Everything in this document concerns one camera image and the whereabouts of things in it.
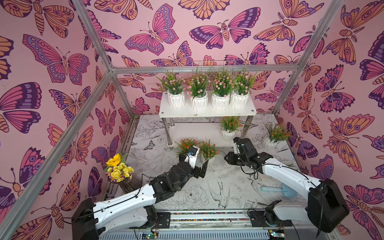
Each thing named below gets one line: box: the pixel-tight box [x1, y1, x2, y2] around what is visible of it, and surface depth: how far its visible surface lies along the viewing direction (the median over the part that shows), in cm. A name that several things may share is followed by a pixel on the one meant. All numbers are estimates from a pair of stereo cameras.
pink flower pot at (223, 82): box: [210, 68, 236, 111], surface depth 70 cm
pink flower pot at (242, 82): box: [230, 66, 257, 109], surface depth 73 cm
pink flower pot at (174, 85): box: [154, 70, 186, 108], surface depth 74 cm
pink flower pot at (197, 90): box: [187, 67, 212, 111], surface depth 71 cm
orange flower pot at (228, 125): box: [219, 116, 242, 142], surface depth 92 cm
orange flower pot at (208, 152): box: [199, 139, 221, 165], surface depth 86 cm
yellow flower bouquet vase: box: [104, 153, 134, 184], surface depth 68 cm
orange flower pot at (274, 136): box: [262, 125, 293, 150], surface depth 96 cm
